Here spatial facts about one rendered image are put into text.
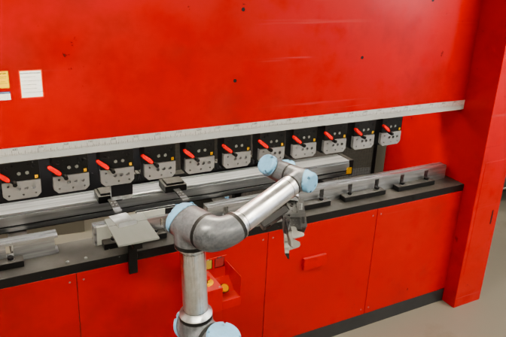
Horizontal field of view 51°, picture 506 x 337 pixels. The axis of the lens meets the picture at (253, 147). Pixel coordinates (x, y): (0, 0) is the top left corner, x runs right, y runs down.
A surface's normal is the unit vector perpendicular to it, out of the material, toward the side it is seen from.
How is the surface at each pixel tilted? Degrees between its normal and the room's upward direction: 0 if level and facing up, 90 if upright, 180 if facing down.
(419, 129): 90
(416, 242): 90
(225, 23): 90
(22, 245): 90
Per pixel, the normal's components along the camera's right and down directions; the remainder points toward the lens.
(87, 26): 0.46, 0.31
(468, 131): -0.89, 0.11
